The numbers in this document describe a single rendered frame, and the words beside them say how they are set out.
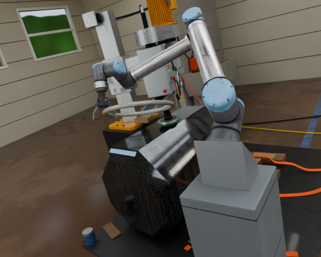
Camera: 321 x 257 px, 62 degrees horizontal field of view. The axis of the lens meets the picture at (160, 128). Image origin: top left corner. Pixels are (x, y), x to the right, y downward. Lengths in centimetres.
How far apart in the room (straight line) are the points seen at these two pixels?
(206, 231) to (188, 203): 17
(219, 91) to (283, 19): 581
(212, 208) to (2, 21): 793
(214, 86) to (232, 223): 65
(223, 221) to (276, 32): 601
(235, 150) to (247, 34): 604
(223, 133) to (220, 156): 11
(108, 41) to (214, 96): 212
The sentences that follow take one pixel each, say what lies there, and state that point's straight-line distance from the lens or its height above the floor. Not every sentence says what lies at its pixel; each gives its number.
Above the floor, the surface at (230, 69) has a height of 68.
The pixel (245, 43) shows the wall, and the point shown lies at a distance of 726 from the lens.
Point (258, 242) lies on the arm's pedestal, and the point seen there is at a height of 67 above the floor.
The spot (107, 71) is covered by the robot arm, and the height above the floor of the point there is 152.
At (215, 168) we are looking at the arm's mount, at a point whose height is 96.
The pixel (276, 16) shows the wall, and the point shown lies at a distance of 703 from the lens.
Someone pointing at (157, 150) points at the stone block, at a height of 80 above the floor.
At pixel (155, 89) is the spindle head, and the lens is 235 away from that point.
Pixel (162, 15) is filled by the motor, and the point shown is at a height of 185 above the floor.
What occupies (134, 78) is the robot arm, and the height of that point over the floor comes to 143.
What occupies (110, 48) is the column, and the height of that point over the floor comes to 167.
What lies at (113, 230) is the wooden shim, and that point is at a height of 3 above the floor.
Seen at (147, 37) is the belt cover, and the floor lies 167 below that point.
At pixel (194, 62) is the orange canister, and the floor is 102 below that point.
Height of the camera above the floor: 164
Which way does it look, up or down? 18 degrees down
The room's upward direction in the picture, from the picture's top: 14 degrees counter-clockwise
